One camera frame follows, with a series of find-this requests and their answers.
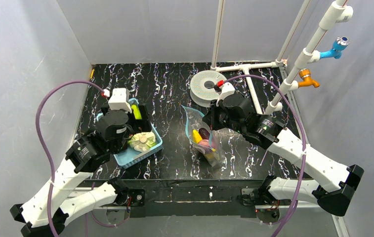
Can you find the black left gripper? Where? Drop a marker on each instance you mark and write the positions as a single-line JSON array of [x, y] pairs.
[[142, 115]]

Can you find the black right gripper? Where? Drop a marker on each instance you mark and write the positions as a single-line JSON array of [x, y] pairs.
[[208, 119]]

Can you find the light blue plastic basket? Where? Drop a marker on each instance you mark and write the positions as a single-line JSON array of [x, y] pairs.
[[130, 156]]

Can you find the purple toy eggplant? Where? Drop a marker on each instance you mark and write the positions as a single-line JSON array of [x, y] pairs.
[[205, 134]]

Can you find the clear zip top bag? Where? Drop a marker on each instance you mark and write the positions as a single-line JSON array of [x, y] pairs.
[[194, 120]]

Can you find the yellow toy banana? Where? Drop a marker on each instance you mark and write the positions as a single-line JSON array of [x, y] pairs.
[[212, 156], [196, 136]]

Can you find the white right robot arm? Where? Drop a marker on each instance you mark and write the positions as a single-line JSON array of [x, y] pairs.
[[332, 184]]

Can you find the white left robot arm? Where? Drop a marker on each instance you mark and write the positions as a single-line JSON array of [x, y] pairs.
[[51, 209]]

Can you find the green white toy cabbage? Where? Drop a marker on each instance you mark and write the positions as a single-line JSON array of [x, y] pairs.
[[143, 141]]

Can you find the green toy pear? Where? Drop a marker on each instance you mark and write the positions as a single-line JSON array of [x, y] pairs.
[[136, 112]]

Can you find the white perforated filament spool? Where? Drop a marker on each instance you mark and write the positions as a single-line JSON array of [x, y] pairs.
[[202, 87]]

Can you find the reddish toy sweet potato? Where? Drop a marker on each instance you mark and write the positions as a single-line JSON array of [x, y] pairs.
[[205, 147]]

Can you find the orange plastic tap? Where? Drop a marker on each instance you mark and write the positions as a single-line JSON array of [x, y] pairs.
[[306, 80]]

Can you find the blue plastic tap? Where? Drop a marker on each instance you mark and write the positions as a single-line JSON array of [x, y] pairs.
[[335, 52]]

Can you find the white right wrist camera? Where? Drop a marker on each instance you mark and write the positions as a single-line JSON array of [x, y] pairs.
[[224, 89]]

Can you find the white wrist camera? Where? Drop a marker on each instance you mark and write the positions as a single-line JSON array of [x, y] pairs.
[[224, 89], [118, 99]]

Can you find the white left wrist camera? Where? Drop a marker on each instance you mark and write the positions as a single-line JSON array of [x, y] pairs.
[[118, 99]]

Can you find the white PVC pipe frame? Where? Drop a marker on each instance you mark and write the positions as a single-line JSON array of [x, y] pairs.
[[337, 12]]

